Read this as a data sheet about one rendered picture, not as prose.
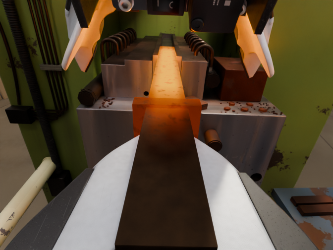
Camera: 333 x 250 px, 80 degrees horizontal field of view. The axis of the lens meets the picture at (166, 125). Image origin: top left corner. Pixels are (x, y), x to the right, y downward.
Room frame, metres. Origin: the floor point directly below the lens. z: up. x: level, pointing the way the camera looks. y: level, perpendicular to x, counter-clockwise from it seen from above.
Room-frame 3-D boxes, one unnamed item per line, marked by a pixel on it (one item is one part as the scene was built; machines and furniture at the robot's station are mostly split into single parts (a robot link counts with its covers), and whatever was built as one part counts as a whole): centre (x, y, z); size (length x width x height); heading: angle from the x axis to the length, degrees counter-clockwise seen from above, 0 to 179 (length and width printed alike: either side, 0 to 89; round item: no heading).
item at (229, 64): (0.44, -0.15, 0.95); 0.12 x 0.09 x 0.07; 1
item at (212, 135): (0.30, -0.08, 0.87); 0.04 x 0.03 x 0.03; 1
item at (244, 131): (0.60, -0.02, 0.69); 0.56 x 0.38 x 0.45; 1
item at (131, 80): (0.59, 0.03, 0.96); 0.42 x 0.20 x 0.09; 1
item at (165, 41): (0.59, 0.01, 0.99); 0.42 x 0.05 x 0.01; 1
